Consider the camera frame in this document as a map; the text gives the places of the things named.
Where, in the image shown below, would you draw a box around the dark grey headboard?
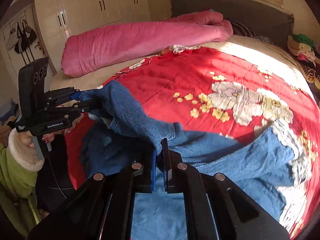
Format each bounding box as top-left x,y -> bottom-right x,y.
170,0 -> 294,49

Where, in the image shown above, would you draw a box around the striped pillow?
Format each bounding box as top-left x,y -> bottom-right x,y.
228,19 -> 256,37

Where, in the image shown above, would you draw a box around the pink rolled quilt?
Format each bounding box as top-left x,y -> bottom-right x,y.
61,10 -> 233,77

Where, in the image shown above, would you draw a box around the pile of folded clothes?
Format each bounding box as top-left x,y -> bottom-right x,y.
287,34 -> 319,90

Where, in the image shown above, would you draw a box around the left hand red nails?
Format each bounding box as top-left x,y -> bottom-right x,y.
18,104 -> 85,149

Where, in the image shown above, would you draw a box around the cream wardrobe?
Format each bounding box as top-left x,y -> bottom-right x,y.
34,0 -> 151,71

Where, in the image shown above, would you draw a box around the blue denim lace pants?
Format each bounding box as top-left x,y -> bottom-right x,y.
77,80 -> 296,240

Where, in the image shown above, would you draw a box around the red floral bedspread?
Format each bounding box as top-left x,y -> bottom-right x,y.
64,45 -> 320,239

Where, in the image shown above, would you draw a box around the green sleeve cream cuff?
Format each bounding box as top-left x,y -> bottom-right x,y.
1,129 -> 44,238

